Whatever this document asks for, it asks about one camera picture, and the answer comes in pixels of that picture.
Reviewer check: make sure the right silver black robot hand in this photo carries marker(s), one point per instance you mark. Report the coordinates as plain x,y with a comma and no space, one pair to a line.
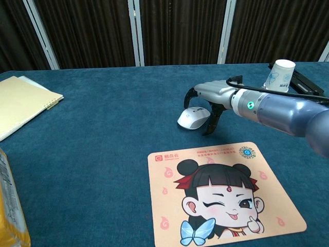
216,92

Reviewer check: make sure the white computer mouse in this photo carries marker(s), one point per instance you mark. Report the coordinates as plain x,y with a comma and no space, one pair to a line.
191,119

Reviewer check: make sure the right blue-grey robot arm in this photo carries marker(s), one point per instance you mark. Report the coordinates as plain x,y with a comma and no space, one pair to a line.
282,113

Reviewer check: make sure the cartoon girl mouse pad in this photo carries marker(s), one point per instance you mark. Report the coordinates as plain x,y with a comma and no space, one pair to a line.
218,195

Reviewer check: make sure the white paper cup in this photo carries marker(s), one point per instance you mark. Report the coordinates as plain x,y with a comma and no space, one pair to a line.
278,74

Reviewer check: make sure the dark pleated curtain panel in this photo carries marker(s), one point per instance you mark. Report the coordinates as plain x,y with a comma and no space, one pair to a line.
277,28
15,36
180,31
90,33

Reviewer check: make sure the black folding stand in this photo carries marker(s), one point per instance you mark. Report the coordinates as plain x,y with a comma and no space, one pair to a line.
306,86

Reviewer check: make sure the blue table cloth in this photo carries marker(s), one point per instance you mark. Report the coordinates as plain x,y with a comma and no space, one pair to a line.
102,128

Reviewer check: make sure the pale yellow notebook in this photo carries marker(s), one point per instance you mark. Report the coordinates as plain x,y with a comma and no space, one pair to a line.
23,103

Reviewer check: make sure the yellow cartoon tissue pack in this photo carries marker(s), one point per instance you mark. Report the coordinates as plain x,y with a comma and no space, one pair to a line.
10,205

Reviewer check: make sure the white screen frame post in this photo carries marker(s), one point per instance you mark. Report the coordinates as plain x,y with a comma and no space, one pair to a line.
325,54
138,33
42,36
225,31

